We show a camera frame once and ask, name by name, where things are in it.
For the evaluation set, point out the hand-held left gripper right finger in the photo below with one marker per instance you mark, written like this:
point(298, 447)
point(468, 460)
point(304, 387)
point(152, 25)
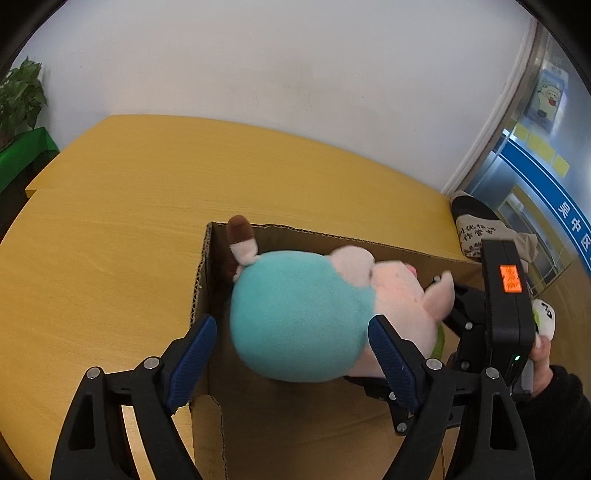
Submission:
point(392, 364)

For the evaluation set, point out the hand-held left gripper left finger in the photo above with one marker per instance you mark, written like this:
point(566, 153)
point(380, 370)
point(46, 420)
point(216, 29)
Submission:
point(194, 360)

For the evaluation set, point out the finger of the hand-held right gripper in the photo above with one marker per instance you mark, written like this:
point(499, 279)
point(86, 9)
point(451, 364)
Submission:
point(369, 385)
point(468, 309)

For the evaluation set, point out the brown cardboard box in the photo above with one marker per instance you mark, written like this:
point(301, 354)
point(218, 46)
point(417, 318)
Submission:
point(286, 424)

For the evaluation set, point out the pink and teal plush pig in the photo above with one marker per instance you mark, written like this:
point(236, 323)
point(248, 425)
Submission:
point(300, 318)

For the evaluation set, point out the person's right forearm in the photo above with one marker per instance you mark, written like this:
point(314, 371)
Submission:
point(554, 429)

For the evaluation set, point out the person's right hand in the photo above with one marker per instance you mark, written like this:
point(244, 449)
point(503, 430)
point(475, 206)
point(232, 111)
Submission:
point(543, 369)

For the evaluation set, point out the black and white panda plush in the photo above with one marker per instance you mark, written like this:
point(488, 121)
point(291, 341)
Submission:
point(545, 318)

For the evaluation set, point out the black and beige canvas bag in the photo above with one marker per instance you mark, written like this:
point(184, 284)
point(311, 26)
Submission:
point(475, 226)

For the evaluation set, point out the blue door banner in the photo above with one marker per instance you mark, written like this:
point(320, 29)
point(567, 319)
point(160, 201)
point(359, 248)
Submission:
point(545, 184)

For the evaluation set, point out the glass door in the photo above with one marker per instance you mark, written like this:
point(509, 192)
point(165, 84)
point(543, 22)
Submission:
point(521, 175)

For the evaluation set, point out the yellow sticky note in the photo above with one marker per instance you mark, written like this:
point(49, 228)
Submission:
point(541, 146)
point(561, 165)
point(521, 133)

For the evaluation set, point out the green plant stand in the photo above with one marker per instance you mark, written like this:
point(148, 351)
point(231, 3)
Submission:
point(23, 150)

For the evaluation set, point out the green potted plant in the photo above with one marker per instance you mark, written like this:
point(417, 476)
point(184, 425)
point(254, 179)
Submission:
point(21, 99)

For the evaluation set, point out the cartoon wall poster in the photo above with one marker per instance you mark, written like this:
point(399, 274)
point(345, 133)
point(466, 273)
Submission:
point(547, 99)

